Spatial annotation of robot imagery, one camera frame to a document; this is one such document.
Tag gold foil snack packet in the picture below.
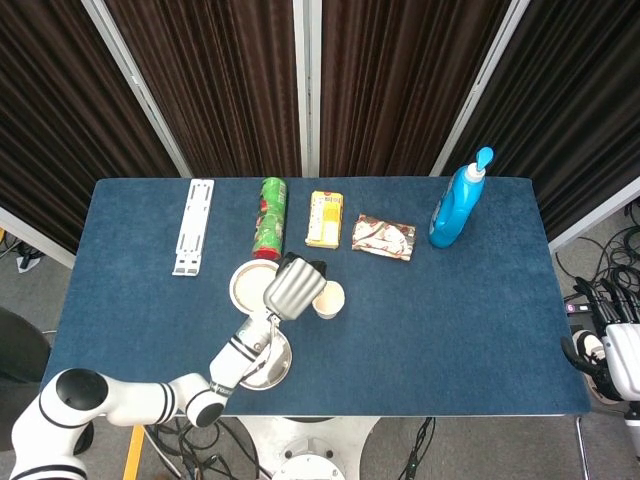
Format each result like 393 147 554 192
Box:
351 213 418 262

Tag blue detergent bottle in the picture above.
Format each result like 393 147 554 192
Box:
428 146 495 249

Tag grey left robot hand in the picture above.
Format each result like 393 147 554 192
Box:
263 252 329 321

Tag black floor cable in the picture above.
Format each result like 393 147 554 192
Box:
397 417 437 480

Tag black chair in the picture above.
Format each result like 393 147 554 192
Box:
0 306 52 385

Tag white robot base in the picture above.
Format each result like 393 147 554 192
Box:
238 416 382 480

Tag white partition frame rail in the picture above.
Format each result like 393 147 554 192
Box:
547 188 640 254
0 205 77 270

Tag green chips can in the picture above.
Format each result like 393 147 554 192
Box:
251 177 289 261

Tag yellow carton box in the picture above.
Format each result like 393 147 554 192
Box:
305 189 345 250

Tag brown curtain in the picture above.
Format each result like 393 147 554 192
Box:
319 0 512 178
103 0 304 179
0 0 181 255
442 0 640 242

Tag stainless steel plate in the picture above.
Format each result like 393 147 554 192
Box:
239 324 294 392

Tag white paper cup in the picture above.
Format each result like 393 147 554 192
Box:
311 280 347 320

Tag blue tablecloth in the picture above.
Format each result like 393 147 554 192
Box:
42 177 592 419

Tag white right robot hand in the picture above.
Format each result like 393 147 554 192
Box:
562 277 640 401

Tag white plastic bracket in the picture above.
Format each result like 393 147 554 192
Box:
171 178 216 277

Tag black floor cables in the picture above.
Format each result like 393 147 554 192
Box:
143 418 274 480
554 198 640 304

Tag black power strip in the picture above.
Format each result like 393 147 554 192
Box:
563 293 594 315

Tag stainless steel bowl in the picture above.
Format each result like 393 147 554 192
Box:
229 258 282 315

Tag white partition frame post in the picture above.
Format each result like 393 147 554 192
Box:
429 0 531 177
292 0 322 178
82 0 194 179

